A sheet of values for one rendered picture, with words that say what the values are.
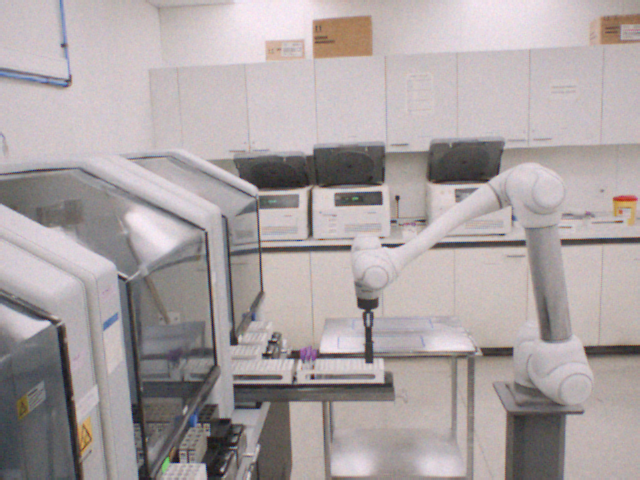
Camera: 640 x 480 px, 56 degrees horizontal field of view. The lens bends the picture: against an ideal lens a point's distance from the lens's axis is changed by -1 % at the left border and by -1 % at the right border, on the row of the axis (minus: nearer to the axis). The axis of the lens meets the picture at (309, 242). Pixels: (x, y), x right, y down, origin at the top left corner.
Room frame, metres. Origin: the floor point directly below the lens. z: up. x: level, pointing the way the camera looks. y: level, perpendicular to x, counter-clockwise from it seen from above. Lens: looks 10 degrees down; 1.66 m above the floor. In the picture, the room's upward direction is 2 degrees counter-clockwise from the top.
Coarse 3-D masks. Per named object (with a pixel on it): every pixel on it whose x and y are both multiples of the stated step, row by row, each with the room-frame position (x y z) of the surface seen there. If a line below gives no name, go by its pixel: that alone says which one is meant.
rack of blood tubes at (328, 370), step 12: (300, 360) 2.07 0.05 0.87; (324, 360) 2.07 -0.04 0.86; (336, 360) 2.06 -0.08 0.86; (348, 360) 2.05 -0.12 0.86; (360, 360) 2.05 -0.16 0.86; (300, 372) 1.98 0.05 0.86; (312, 372) 1.98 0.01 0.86; (324, 372) 1.97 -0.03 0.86; (336, 372) 1.97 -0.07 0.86; (348, 372) 1.96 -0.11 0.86; (360, 372) 1.96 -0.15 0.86; (372, 372) 1.96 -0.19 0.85
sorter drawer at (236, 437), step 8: (232, 424) 1.70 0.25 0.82; (240, 424) 1.69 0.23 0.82; (232, 432) 1.64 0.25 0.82; (240, 432) 1.66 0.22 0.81; (224, 440) 1.62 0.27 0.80; (232, 440) 1.60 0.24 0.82; (240, 440) 1.62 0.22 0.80; (224, 448) 1.58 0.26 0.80; (232, 448) 1.58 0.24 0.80; (240, 448) 1.61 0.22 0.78; (256, 448) 1.66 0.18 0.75; (240, 456) 1.61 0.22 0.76; (248, 456) 1.63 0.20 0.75; (256, 456) 1.62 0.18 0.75; (240, 464) 1.61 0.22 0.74
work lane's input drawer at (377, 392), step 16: (240, 384) 1.99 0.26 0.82; (256, 384) 1.99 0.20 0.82; (272, 384) 1.98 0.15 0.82; (288, 384) 1.98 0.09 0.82; (304, 384) 1.97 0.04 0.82; (320, 384) 1.97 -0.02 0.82; (336, 384) 1.96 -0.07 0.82; (352, 384) 1.96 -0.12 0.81; (368, 384) 1.95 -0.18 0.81; (384, 384) 1.95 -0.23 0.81; (240, 400) 1.98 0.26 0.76; (256, 400) 1.98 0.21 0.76; (272, 400) 1.97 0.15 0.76; (288, 400) 1.97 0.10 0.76; (304, 400) 1.96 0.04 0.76; (320, 400) 1.96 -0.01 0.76; (336, 400) 1.95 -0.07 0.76; (352, 400) 1.95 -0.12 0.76; (368, 400) 1.94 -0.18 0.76; (384, 400) 1.94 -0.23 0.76
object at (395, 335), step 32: (352, 320) 2.66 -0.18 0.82; (384, 320) 2.64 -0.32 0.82; (416, 320) 2.62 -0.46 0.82; (448, 320) 2.60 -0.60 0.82; (320, 352) 2.27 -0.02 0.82; (352, 352) 2.26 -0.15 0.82; (384, 352) 2.25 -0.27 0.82; (416, 352) 2.24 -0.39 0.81; (448, 352) 2.23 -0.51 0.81; (480, 352) 2.28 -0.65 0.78; (352, 448) 2.50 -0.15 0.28; (384, 448) 2.49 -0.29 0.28; (416, 448) 2.47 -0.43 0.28; (448, 448) 2.46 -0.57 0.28
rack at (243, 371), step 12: (240, 360) 2.09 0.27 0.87; (252, 360) 2.09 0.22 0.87; (264, 360) 2.09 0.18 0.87; (276, 360) 2.08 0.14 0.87; (288, 360) 2.08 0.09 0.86; (240, 372) 2.00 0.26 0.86; (252, 372) 2.00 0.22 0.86; (264, 372) 1.99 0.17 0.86; (276, 372) 1.99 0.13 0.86; (288, 372) 1.98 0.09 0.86
